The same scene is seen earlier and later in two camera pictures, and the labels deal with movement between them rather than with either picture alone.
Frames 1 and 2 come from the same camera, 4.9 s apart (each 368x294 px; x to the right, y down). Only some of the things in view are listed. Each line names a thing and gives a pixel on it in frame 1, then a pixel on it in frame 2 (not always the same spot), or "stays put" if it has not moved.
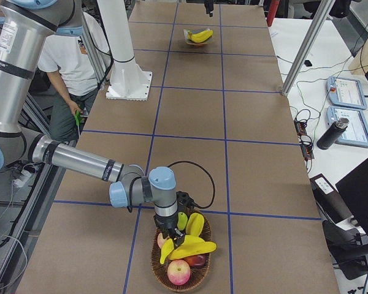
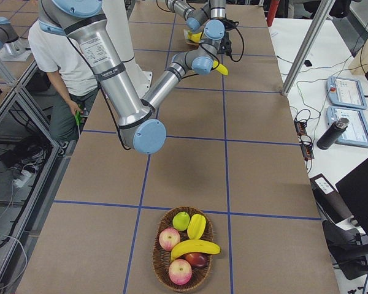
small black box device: (308, 63) stays put
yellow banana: (200, 37) stays put
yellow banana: (191, 245) to (221, 68)
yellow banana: (166, 248) to (194, 245)
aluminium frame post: (308, 46) stays put
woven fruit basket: (197, 274) stays put
